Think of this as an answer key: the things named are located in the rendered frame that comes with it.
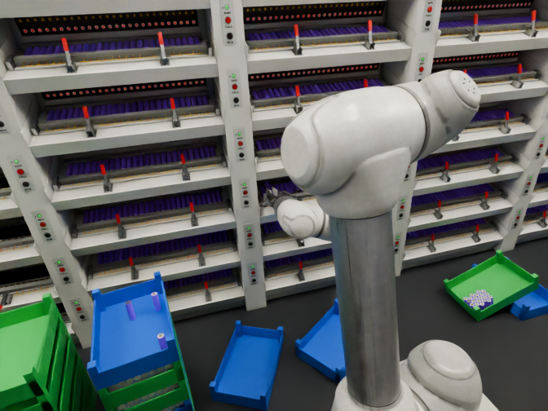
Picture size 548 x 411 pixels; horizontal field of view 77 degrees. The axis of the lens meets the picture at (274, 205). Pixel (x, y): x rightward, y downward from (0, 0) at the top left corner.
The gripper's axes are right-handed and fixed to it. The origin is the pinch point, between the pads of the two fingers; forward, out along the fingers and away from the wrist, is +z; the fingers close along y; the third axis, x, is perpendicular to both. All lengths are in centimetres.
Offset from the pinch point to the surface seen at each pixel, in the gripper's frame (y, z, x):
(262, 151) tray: 1.9, 0.8, -16.8
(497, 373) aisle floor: -67, -51, 66
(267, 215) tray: 3.3, -2.2, 8.8
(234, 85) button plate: 11.5, -11.4, -41.4
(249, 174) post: 9.2, -5.5, -10.0
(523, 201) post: -129, 2, 25
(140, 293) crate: 51, -25, 19
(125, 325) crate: 55, -37, 23
